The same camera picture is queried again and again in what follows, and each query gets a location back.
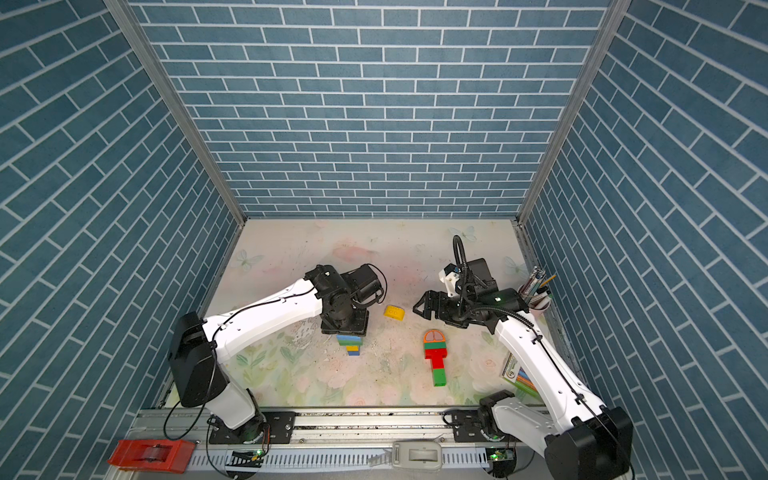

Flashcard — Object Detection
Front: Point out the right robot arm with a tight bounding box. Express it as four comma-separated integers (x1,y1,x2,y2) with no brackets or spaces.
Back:
413,259,635,479

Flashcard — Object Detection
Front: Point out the small green lego brick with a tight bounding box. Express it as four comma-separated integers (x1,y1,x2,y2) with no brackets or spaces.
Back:
432,368,447,387

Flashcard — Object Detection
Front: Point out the white slotted cable duct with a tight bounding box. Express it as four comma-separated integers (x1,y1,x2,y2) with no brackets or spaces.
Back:
187,447,489,474

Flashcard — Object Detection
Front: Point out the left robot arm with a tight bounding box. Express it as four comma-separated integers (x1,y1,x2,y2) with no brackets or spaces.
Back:
168,263,388,442

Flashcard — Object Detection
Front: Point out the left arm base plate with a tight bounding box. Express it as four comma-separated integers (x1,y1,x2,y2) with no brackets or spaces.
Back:
208,411,297,445

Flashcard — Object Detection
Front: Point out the pack of coloured markers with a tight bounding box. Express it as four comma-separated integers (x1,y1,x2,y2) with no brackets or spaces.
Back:
501,353,541,400

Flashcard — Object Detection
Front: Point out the long red lego brick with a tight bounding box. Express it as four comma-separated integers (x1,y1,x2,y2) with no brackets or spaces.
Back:
425,348,447,361

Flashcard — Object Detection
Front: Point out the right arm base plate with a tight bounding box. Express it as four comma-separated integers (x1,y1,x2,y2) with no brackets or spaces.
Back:
441,409,498,443

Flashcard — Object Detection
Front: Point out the pink pen cup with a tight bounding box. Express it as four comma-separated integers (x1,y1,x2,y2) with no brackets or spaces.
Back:
518,266,557,317

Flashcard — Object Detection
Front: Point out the yellow rounded lego brick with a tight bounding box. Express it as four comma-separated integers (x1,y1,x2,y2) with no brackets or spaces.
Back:
384,305,405,321

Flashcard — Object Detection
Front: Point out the red tape dispenser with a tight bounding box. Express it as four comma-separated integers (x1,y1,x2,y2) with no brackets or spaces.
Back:
108,440,196,474

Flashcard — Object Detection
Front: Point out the orange round lego piece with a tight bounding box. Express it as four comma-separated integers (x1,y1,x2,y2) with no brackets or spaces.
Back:
423,329,446,347

